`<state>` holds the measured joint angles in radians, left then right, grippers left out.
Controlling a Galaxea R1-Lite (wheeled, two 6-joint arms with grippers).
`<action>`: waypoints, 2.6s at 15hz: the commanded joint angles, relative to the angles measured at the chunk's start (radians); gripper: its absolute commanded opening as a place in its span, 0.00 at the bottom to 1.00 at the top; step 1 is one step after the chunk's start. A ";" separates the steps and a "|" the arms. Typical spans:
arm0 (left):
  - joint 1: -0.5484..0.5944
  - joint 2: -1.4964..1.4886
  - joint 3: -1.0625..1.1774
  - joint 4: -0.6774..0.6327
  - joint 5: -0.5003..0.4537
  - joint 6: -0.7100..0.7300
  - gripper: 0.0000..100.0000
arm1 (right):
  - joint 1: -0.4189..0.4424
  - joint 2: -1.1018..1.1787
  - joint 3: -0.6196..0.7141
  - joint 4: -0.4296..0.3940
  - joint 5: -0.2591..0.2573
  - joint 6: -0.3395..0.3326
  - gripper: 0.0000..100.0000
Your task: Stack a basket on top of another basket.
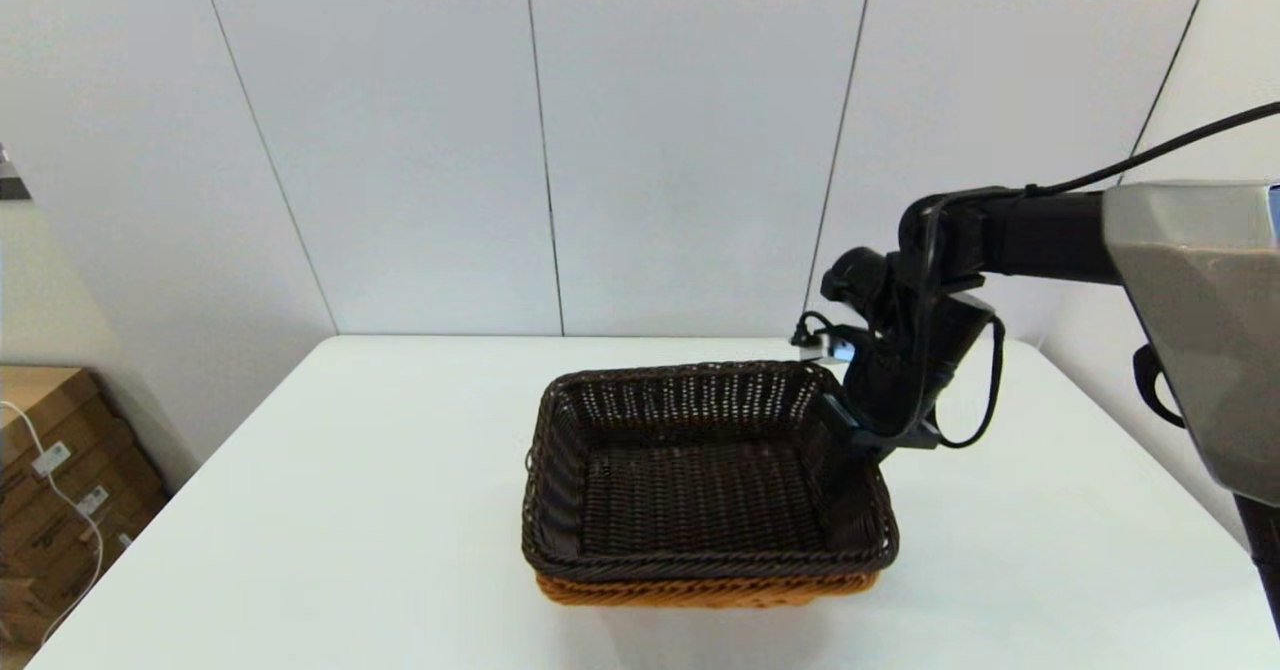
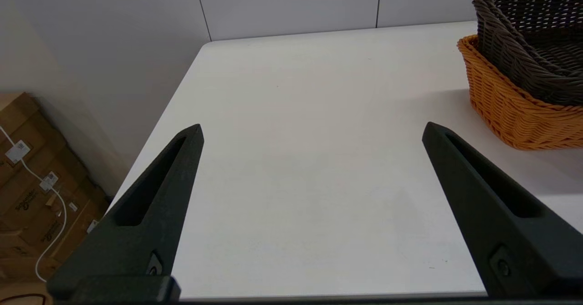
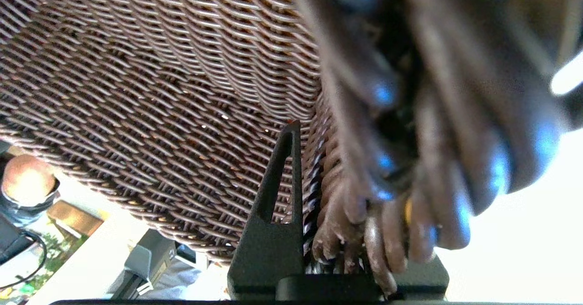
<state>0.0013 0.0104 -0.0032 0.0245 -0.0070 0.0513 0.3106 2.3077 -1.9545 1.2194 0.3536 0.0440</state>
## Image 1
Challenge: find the dark brown wicker basket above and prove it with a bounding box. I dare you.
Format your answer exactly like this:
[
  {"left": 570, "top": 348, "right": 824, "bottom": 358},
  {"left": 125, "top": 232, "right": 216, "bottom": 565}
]
[{"left": 521, "top": 360, "right": 899, "bottom": 583}]

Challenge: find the orange wicker basket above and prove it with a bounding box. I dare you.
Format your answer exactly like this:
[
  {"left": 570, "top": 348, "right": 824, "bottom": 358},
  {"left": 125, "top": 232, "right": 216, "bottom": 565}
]
[{"left": 535, "top": 570, "right": 881, "bottom": 609}]

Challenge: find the brown cardboard box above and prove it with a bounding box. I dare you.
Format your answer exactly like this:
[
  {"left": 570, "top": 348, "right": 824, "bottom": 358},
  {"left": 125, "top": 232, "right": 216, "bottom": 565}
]
[{"left": 0, "top": 367, "right": 173, "bottom": 591}]

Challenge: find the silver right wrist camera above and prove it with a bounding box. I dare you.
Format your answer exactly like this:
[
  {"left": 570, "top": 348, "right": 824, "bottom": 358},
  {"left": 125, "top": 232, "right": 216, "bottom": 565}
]
[{"left": 793, "top": 312, "right": 859, "bottom": 366}]

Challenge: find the black strap loop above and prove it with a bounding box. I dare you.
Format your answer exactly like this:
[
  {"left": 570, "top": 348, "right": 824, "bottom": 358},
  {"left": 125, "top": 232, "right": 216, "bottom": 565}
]
[{"left": 1133, "top": 343, "right": 1187, "bottom": 429}]

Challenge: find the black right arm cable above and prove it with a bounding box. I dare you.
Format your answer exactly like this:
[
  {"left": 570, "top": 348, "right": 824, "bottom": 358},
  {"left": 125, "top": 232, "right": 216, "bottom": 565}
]
[{"left": 900, "top": 100, "right": 1280, "bottom": 450}]

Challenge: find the thin white cable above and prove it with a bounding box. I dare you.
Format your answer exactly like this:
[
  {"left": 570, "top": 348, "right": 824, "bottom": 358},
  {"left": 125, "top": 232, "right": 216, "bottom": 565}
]
[{"left": 0, "top": 402, "right": 107, "bottom": 646}]

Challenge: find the dark grey wall fixture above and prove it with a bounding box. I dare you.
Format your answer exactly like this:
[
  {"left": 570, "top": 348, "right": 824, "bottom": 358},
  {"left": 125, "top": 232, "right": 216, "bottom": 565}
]
[{"left": 0, "top": 140, "right": 37, "bottom": 204}]

